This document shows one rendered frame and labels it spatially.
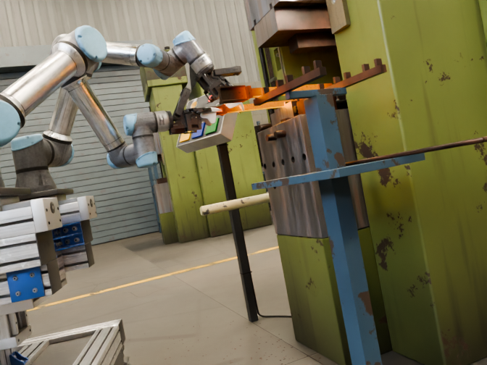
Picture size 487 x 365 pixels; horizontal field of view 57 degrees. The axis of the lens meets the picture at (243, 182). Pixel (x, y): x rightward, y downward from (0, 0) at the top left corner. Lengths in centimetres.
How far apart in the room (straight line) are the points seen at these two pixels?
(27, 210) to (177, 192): 530
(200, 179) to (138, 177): 334
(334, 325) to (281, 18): 118
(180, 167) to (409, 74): 529
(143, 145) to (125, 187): 802
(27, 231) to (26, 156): 59
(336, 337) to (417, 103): 85
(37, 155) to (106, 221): 772
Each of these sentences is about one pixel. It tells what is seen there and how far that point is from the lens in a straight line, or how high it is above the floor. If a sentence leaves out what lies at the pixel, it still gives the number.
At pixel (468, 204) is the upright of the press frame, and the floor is 51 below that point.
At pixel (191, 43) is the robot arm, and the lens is 173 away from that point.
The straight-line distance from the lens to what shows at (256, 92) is 132.
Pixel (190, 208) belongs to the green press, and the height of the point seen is 47.
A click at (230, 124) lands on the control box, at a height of 100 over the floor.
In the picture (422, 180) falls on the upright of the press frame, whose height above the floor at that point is 62.
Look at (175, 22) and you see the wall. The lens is 1069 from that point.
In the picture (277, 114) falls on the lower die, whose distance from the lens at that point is 188.
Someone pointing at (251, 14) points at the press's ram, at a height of 142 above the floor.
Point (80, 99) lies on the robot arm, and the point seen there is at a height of 110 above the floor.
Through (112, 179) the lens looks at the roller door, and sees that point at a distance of 959.
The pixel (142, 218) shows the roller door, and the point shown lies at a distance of 964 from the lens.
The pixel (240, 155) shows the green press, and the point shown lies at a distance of 666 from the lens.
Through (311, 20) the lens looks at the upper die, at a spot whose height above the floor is 130.
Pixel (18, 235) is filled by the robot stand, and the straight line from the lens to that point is 135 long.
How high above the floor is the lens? 72
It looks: level
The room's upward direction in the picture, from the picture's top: 10 degrees counter-clockwise
